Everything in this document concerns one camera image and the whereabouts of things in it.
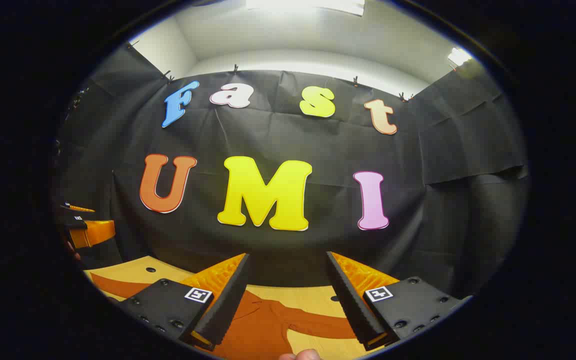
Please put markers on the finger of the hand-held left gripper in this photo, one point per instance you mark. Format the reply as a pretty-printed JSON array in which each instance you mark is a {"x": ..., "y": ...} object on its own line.
[
  {"x": 98, "y": 231},
  {"x": 80, "y": 208}
]

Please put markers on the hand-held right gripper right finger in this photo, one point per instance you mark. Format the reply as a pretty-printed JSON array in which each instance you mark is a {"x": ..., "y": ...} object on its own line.
[{"x": 350, "y": 305}]

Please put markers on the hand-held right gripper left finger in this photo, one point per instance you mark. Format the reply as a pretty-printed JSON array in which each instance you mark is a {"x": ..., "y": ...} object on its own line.
[{"x": 228, "y": 305}]

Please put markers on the orange button-up shirt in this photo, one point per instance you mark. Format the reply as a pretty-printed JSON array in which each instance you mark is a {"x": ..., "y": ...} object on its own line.
[{"x": 263, "y": 330}]

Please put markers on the black backdrop cloth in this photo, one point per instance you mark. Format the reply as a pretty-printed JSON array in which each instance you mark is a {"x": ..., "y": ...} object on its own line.
[{"x": 318, "y": 145}]

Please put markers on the ceiling light panel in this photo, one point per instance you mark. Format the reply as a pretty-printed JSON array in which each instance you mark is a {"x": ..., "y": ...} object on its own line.
[{"x": 459, "y": 56}]

